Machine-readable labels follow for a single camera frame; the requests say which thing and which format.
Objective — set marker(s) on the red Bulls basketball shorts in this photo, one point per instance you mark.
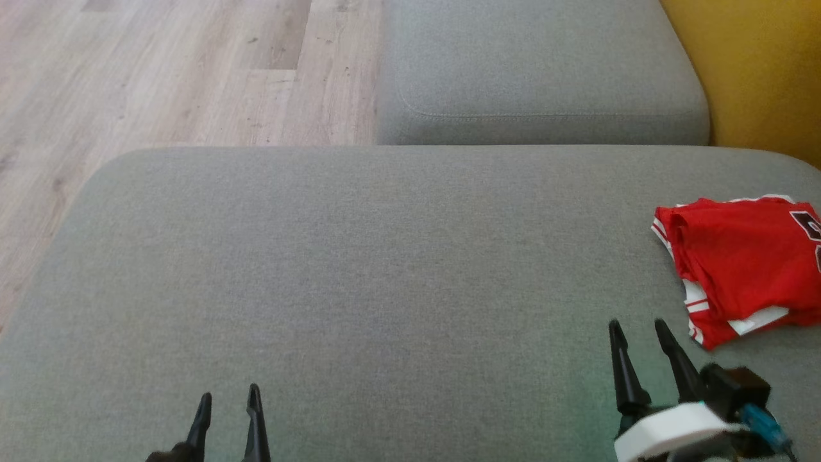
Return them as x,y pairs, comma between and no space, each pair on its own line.
760,319

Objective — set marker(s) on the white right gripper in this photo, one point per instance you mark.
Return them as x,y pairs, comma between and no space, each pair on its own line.
673,430

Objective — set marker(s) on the small grey sofa cushion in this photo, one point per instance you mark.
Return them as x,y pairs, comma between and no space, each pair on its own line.
539,58

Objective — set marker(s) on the large grey fabric sofa seat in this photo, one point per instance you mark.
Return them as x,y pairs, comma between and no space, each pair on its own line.
385,269

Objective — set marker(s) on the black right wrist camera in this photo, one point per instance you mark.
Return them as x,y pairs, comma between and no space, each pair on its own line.
737,388

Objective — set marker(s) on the red basketball jersey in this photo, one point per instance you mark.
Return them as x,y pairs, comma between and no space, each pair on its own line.
744,256

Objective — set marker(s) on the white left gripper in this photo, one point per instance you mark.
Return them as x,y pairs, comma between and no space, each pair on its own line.
170,454

